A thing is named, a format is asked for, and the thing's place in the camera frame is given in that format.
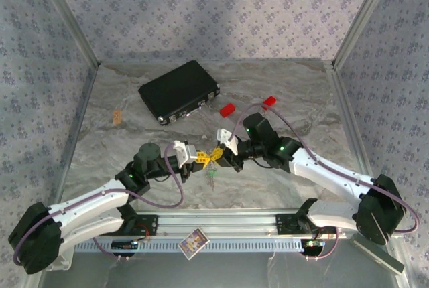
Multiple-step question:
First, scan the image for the black hard case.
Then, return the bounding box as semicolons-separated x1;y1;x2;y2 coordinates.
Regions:
138;60;221;126

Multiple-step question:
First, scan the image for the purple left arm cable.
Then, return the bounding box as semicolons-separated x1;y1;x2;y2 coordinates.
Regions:
13;143;185;265

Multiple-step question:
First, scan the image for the slotted grey cable tray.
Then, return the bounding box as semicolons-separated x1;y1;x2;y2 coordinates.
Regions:
75;238;304;254

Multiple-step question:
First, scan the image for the small black electronics board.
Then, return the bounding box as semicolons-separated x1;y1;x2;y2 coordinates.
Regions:
111;239;139;250

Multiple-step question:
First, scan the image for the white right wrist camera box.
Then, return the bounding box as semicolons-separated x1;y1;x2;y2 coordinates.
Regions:
216;128;241;157

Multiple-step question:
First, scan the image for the aluminium table edge rail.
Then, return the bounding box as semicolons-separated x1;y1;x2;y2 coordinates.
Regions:
324;63;378;204
50;65;101;212

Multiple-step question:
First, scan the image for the loose grey metal bar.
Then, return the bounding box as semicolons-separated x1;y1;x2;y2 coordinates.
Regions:
348;234;406;274

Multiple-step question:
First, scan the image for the aluminium frame post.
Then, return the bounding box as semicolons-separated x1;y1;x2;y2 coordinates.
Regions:
331;0;400;70
32;0;102;67

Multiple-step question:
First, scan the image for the playing card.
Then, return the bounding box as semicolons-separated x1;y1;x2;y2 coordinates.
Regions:
178;228;211;261

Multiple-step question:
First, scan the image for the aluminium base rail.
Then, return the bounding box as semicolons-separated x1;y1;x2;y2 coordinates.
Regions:
133;210;349;239

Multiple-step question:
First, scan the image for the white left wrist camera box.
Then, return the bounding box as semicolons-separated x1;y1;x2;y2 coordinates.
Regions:
173;140;198;168

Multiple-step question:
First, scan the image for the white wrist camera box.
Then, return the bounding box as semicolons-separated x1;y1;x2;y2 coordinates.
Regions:
173;140;198;168
216;128;241;157

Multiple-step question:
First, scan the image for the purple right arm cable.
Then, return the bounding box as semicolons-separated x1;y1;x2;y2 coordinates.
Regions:
231;102;422;235

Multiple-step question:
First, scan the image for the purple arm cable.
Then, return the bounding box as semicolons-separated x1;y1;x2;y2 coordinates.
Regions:
13;143;185;265
231;102;422;235

